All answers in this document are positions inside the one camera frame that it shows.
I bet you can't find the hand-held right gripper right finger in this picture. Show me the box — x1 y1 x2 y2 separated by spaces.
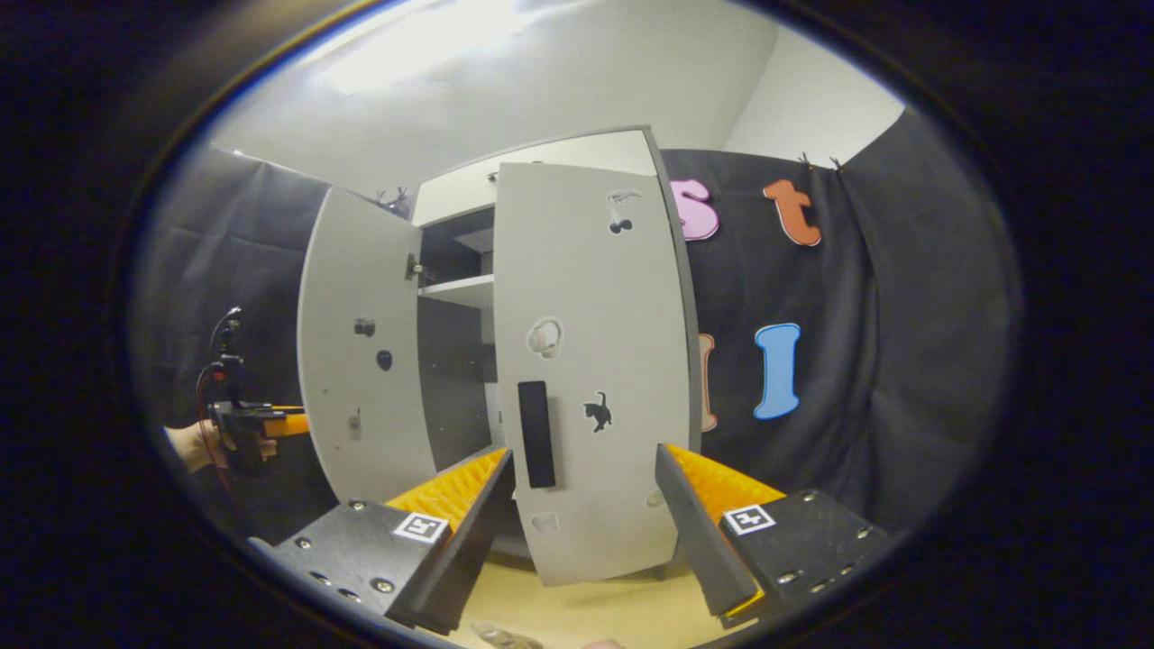
655 443 893 629

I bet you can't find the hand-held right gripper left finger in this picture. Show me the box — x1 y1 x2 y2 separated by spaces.
248 448 517 635

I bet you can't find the white door with camera sticker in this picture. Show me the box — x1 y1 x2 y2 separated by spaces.
298 187 440 504

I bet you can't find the white door with cat sticker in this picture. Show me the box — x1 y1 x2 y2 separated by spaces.
493 160 693 587

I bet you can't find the white cabinet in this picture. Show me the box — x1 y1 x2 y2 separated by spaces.
410 126 704 560

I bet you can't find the white cabinet shelf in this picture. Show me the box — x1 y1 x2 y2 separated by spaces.
419 273 495 310

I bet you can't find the black backdrop cloth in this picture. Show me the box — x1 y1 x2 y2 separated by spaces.
135 104 1024 542

